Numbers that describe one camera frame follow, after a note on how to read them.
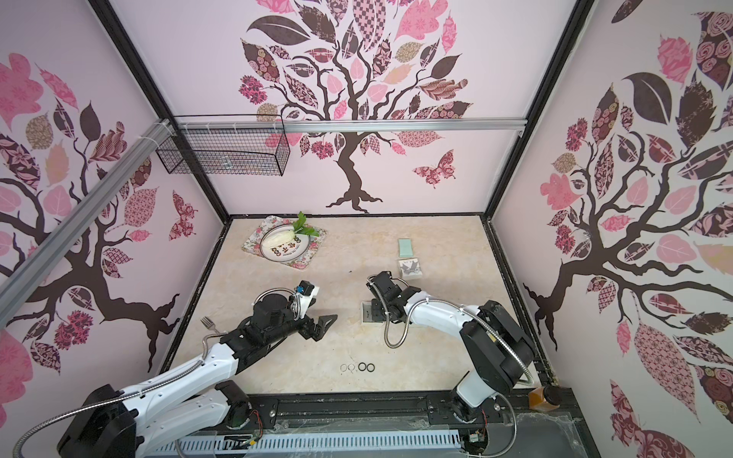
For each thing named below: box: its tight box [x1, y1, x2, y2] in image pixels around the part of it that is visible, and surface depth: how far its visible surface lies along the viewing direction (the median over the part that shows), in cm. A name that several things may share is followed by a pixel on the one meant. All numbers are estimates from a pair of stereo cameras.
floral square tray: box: [241, 215, 328, 271], surface depth 112 cm
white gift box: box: [397, 257, 423, 279], surface depth 102 cm
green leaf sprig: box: [292, 210, 320, 237], surface depth 116 cm
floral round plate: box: [259, 223, 312, 263], surface depth 110 cm
